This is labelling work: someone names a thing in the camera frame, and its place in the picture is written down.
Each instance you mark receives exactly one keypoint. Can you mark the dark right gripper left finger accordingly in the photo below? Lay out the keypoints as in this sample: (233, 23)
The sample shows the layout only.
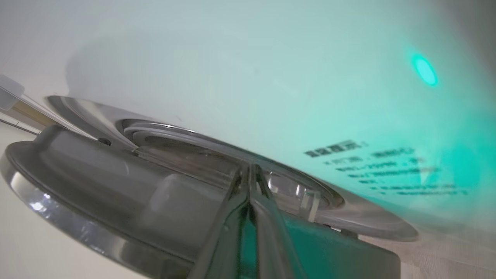
(228, 232)

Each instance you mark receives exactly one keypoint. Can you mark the grey chrome washing machine door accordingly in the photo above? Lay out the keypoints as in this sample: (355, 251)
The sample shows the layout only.
(97, 186)

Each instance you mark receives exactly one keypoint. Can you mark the white washing machine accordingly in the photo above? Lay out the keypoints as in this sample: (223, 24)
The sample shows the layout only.
(232, 77)

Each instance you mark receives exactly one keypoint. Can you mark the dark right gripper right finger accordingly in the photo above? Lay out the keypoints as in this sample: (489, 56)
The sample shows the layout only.
(271, 240)

